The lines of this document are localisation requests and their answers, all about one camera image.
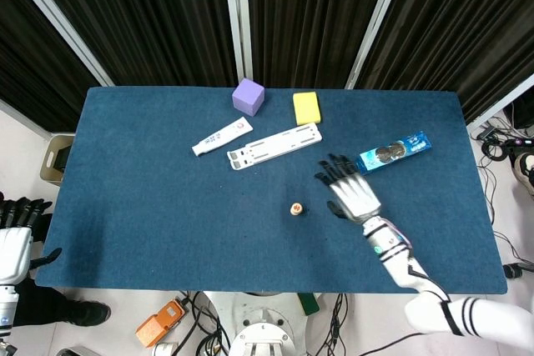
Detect black pleated curtain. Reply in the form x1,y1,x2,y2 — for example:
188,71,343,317
20,0,239,88
355,0,534,124
0,0,102,133
244,0,396,89

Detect yellow sponge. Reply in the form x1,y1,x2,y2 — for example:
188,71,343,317
292,92,325,126

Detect black cable coil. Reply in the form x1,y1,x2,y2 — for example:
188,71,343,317
479,138,519,163

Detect white toothpaste tube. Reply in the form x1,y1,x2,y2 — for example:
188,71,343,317
191,117,254,158

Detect beige plastic bin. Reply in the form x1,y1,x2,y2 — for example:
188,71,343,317
38,133,76,184

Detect blue cookie pack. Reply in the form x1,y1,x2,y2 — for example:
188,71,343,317
355,130,432,176

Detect white frame post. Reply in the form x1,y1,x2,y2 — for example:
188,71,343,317
465,72,534,128
221,0,254,83
0,0,116,88
0,98,54,141
345,0,415,90

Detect black cable bundle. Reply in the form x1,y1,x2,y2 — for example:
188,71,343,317
323,293,350,356
177,291,231,356

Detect blue table cloth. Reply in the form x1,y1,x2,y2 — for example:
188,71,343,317
34,86,509,295

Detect green block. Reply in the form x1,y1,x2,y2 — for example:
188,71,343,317
297,292,321,316

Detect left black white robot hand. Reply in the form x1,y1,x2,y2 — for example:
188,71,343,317
0,196,63,286

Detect white cylinder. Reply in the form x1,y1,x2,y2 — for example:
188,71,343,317
152,341,180,356

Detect orange foot pedal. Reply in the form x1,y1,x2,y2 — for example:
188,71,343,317
135,298,188,348

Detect white plastic folding stand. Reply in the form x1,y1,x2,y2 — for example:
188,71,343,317
226,122,324,172

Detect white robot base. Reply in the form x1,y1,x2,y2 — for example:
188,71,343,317
204,289,321,356

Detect purple foam cube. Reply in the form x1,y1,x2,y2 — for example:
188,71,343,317
231,78,266,118

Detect beige sneaker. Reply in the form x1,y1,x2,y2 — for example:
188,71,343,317
516,152,534,197

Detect black shoe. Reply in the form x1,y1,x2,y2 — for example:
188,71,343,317
60,298,113,328

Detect black cylindrical device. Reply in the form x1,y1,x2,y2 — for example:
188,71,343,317
502,263,526,279

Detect black trouser leg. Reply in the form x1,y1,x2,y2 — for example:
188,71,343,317
14,276,84,326

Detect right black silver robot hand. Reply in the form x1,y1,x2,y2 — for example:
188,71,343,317
314,153,383,226

